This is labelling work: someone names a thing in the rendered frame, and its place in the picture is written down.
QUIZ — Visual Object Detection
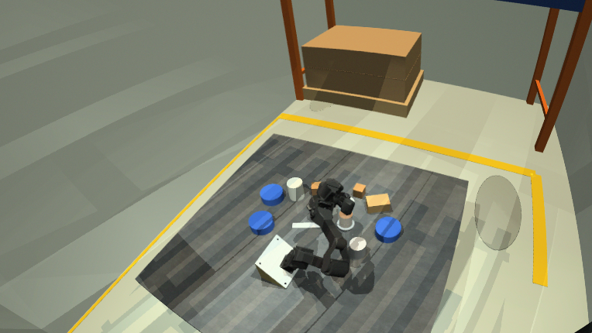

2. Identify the glass coffee press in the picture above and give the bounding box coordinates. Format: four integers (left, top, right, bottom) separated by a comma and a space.
337, 207, 354, 231

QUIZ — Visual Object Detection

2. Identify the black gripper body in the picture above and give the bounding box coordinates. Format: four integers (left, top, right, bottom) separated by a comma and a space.
317, 182, 355, 215

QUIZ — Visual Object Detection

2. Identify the blue short cylinder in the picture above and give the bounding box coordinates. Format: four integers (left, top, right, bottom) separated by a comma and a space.
249, 211, 275, 235
260, 184, 284, 206
375, 217, 401, 243

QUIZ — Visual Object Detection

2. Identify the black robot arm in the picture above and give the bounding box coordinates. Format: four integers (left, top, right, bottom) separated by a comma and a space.
280, 178, 350, 278

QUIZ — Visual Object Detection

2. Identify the white flat bar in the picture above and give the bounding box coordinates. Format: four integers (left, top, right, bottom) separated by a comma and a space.
292, 223, 320, 228

